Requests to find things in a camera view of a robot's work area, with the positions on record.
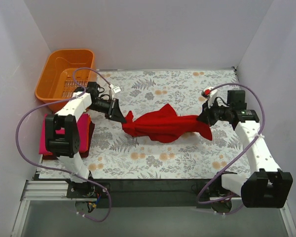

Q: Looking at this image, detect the orange plastic basket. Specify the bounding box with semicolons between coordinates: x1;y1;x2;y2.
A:
35;49;95;103

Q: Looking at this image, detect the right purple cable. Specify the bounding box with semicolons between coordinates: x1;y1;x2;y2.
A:
196;83;265;216

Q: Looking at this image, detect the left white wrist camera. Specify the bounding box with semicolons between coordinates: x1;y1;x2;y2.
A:
109;84;121;99

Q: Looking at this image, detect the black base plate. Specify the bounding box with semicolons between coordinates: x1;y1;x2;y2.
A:
66;179;233;212

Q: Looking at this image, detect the folded orange t shirt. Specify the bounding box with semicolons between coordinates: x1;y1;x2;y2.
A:
86;115;92;151

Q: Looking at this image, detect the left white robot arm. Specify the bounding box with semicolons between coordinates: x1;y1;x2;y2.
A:
44;82;126;198

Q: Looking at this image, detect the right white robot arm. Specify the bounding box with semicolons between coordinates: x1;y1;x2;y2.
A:
197;87;293;208

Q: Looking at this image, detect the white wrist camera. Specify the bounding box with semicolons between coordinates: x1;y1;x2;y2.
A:
202;87;218;108
109;84;121;99

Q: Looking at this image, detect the purple cable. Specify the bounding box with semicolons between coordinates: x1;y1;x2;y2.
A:
15;68;114;222
196;83;265;216

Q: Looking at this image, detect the floral patterned table mat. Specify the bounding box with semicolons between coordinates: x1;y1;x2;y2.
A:
38;69;267;180

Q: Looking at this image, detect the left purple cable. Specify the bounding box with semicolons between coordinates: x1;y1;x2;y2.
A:
15;68;114;222

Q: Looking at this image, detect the aluminium frame rail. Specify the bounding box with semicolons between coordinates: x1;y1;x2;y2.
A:
10;181;71;237

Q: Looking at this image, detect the folded pink t shirt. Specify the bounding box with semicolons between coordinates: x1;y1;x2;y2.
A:
39;114;91;155

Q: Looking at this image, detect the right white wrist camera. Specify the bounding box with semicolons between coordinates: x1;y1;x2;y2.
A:
202;87;218;108

